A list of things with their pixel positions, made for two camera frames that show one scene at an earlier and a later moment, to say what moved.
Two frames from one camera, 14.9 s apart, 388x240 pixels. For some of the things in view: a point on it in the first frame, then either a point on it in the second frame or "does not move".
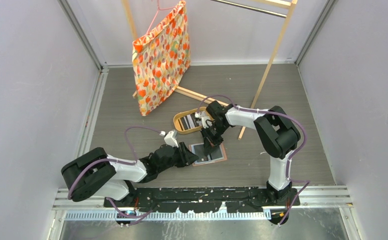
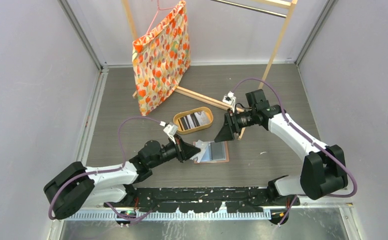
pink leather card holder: (218, 154) does not move
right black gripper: (212, 142) -> (226, 133)
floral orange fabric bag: (161, 58) does not move
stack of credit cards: (190, 121) does not move
